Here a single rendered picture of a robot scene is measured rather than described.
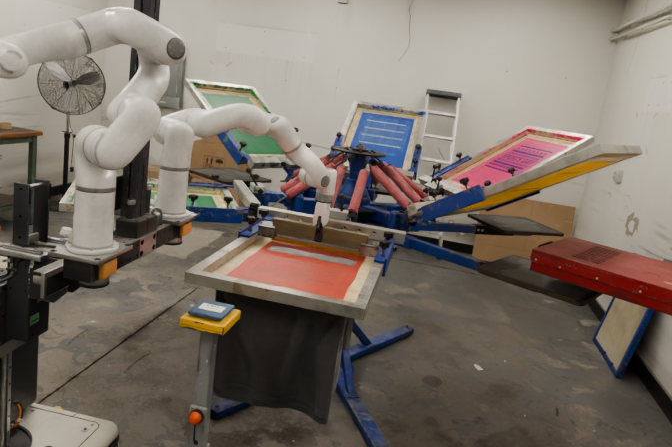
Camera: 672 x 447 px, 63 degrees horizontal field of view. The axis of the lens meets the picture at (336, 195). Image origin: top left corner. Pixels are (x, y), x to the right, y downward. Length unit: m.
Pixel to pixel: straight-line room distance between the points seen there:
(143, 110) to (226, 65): 5.44
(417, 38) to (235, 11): 2.13
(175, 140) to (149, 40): 0.50
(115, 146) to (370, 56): 5.17
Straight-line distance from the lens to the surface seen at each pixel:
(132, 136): 1.39
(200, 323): 1.58
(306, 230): 2.29
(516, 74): 6.33
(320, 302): 1.71
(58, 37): 1.44
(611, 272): 2.27
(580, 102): 6.43
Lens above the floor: 1.62
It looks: 11 degrees down
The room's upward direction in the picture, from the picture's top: 8 degrees clockwise
